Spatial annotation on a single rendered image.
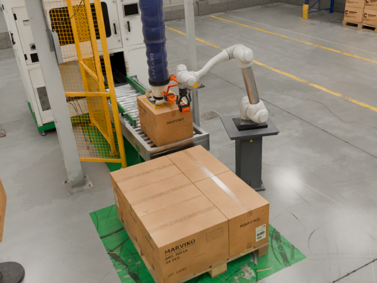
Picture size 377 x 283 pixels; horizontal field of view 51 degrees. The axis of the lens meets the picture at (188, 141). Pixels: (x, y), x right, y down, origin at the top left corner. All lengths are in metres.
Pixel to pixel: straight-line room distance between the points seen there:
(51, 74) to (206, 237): 2.26
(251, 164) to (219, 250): 1.26
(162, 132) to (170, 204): 1.00
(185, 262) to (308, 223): 1.40
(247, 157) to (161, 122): 0.96
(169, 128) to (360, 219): 2.07
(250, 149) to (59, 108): 2.03
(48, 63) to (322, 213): 3.08
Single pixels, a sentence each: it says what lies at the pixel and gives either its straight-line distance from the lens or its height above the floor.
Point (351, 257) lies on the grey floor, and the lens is 3.80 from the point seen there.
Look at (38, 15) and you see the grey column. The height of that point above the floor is 1.94.
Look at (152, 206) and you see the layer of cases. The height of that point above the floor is 0.54.
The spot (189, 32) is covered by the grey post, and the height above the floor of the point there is 1.00.
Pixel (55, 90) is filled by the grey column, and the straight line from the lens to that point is 4.31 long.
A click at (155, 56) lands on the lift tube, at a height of 1.46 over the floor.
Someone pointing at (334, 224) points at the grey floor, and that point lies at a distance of 4.10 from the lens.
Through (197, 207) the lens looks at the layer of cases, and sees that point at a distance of 3.31.
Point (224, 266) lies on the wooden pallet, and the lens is 3.48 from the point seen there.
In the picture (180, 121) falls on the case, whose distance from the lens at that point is 4.14.
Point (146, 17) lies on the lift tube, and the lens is 3.98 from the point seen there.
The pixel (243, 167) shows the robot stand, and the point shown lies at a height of 0.31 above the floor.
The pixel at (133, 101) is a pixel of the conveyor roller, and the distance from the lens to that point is 5.54.
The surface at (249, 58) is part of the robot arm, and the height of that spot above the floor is 1.53.
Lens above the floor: 2.56
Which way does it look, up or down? 28 degrees down
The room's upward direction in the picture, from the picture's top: 4 degrees counter-clockwise
